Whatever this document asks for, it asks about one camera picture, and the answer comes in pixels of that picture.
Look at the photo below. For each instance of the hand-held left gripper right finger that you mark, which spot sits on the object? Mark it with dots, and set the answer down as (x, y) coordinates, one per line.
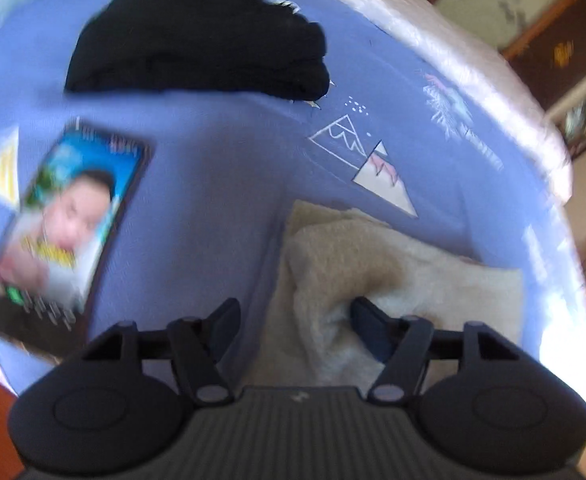
(368, 321)

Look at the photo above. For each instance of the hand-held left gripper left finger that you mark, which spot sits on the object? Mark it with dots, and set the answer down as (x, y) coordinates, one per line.
(225, 316)

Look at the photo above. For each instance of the black pants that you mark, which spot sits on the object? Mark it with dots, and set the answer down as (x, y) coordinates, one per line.
(198, 40)

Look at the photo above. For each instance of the blue printed bedsheet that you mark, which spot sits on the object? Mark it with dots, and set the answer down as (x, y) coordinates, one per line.
(233, 160)

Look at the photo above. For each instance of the smartphone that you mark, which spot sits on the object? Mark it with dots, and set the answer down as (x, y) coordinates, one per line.
(68, 235)

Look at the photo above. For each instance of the white quilt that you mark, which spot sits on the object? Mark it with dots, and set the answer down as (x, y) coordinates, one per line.
(453, 50)

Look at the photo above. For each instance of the dark wooden cabinet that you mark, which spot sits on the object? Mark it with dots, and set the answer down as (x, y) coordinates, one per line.
(568, 60)

